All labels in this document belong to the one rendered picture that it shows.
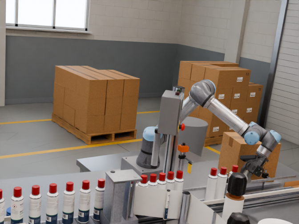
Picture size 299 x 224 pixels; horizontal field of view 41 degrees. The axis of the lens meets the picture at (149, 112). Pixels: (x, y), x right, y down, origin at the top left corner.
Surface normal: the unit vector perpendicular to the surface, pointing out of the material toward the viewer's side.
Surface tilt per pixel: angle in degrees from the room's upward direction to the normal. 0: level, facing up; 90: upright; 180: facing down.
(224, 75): 90
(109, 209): 90
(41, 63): 90
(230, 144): 90
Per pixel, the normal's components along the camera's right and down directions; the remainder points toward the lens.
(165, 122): -0.15, 0.23
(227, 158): -0.95, -0.03
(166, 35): 0.58, 0.26
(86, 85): -0.79, 0.07
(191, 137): 0.12, 0.33
